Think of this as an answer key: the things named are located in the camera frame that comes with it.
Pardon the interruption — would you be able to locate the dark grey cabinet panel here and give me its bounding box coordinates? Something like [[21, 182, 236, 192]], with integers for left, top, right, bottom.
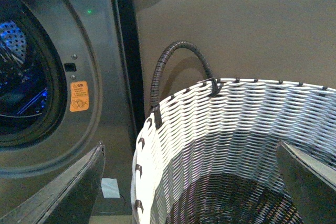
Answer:
[[133, 0, 335, 114]]

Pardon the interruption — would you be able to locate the white woven laundry basket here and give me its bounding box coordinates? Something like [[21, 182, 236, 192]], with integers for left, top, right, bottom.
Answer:
[[131, 40, 335, 223]]

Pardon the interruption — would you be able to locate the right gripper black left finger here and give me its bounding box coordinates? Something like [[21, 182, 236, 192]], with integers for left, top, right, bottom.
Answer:
[[1, 143, 105, 223]]

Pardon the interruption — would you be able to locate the orange warning sticker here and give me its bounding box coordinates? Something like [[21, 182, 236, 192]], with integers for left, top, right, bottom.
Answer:
[[70, 81, 89, 112]]

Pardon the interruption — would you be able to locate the grey front-load washing machine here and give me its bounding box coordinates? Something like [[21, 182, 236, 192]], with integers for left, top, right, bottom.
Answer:
[[1, 0, 135, 215]]

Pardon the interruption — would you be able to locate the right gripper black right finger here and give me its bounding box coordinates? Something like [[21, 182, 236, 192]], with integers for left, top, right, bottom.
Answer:
[[276, 141, 335, 223]]

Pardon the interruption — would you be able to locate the white tape piece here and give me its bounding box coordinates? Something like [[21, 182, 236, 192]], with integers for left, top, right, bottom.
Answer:
[[101, 178, 120, 198]]

